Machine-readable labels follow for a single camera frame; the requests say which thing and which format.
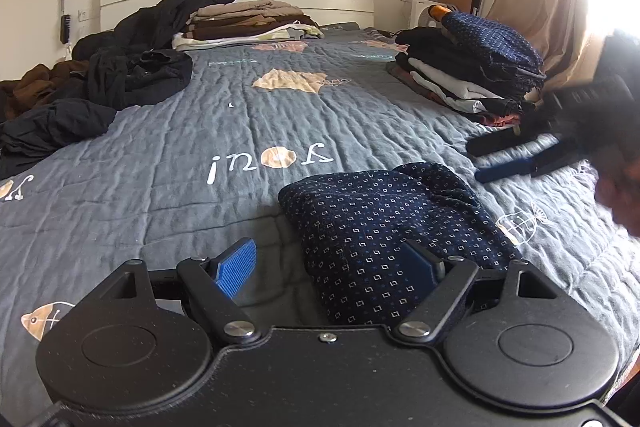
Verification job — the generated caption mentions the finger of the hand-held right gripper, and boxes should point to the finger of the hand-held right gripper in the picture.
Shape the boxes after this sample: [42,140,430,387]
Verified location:
[467,127,523,158]
[475,157,538,184]

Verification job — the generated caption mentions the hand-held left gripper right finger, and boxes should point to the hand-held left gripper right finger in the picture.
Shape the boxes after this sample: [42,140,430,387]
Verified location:
[392,239,576,345]

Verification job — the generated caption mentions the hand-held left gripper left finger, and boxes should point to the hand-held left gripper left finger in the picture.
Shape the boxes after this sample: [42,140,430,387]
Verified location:
[87,237,262,345]

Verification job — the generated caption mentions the navy patterned pajama top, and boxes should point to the navy patterned pajama top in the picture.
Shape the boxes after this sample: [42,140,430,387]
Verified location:
[278,162,531,325]

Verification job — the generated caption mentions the stack of folded mixed clothes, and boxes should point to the stack of folded mixed clothes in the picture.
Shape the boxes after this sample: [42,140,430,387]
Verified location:
[387,27,548,128]

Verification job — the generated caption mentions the stack of folded brown clothes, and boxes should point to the stack of folded brown clothes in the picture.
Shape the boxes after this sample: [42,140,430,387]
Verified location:
[172,0,326,52]

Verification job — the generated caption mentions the person's right hand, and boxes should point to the person's right hand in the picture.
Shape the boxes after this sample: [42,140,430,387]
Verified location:
[595,147,640,238]

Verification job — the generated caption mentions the folded navy patterned garment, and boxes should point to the folded navy patterned garment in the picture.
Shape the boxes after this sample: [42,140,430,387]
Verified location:
[432,4,546,80]

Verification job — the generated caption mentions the grey-blue printed quilt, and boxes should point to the grey-blue printed quilt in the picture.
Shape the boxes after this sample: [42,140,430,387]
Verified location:
[0,22,640,408]

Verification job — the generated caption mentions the white plastic object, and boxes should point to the white plastic object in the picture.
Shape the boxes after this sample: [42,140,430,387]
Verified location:
[412,0,451,30]

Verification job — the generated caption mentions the black crumpled garment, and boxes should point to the black crumpled garment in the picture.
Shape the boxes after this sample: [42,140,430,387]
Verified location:
[87,48,194,110]

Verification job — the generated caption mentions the dark navy garment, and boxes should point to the dark navy garment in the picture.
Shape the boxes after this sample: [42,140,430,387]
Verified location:
[0,98,117,178]

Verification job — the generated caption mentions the black coat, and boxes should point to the black coat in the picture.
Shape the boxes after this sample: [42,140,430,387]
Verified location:
[72,0,238,60]

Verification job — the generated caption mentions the brown coat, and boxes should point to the brown coat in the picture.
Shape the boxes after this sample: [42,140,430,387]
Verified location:
[0,59,91,122]

